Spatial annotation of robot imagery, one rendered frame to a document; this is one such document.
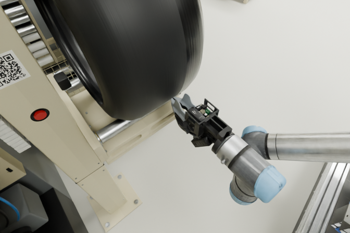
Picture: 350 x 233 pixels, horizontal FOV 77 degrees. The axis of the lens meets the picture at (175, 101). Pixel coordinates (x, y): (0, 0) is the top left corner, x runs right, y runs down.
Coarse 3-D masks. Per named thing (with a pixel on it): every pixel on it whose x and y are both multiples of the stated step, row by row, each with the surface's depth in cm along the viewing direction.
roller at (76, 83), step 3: (75, 78) 86; (72, 81) 85; (75, 81) 85; (78, 81) 85; (72, 84) 84; (75, 84) 85; (78, 84) 85; (81, 84) 86; (72, 87) 85; (75, 87) 85; (78, 87) 86; (69, 90) 84; (72, 90) 85; (69, 93) 86
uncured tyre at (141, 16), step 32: (64, 0) 38; (96, 0) 37; (128, 0) 39; (160, 0) 42; (192, 0) 46; (64, 32) 80; (96, 32) 39; (128, 32) 40; (160, 32) 44; (192, 32) 49; (96, 64) 43; (128, 64) 43; (160, 64) 47; (192, 64) 55; (96, 96) 72; (128, 96) 48; (160, 96) 55
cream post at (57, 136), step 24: (0, 24) 40; (0, 48) 43; (24, 48) 46; (0, 96) 48; (24, 96) 52; (48, 96) 56; (24, 120) 56; (48, 120) 61; (72, 120) 67; (48, 144) 67; (72, 144) 74; (72, 168) 82; (96, 168) 93; (96, 192) 107; (120, 192) 127
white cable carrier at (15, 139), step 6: (0, 114) 55; (0, 120) 53; (6, 120) 57; (0, 126) 54; (6, 126) 55; (12, 126) 58; (0, 132) 55; (6, 132) 56; (12, 132) 57; (18, 132) 61; (6, 138) 57; (12, 138) 58; (18, 138) 60; (24, 138) 63; (12, 144) 60; (18, 144) 61; (24, 144) 62; (18, 150) 62
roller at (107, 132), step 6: (156, 108) 79; (120, 120) 74; (126, 120) 74; (132, 120) 75; (138, 120) 76; (108, 126) 72; (114, 126) 72; (120, 126) 73; (126, 126) 74; (96, 132) 71; (102, 132) 71; (108, 132) 71; (114, 132) 72; (120, 132) 74; (102, 138) 70; (108, 138) 72
